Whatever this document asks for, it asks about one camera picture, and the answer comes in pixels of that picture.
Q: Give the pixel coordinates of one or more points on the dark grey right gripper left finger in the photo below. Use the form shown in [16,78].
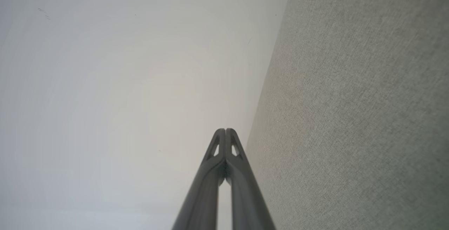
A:
[205,195]

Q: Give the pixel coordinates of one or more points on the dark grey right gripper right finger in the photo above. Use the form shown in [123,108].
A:
[245,195]

